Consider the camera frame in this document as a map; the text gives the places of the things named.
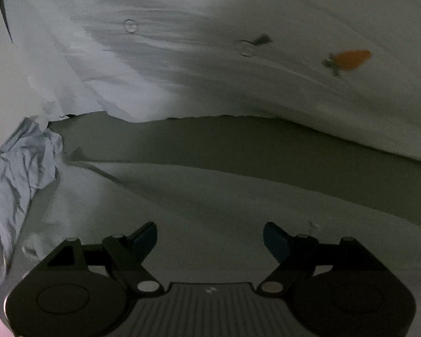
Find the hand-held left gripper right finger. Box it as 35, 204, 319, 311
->
259, 222, 385, 297

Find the white carrot-print shirt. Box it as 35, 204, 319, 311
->
0, 0, 421, 165

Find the pale bed sheet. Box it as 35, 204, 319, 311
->
7, 111, 421, 337

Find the crumpled light grey cloth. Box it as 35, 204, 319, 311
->
0, 114, 64, 297

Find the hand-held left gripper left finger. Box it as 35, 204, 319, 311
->
38, 221, 163, 296

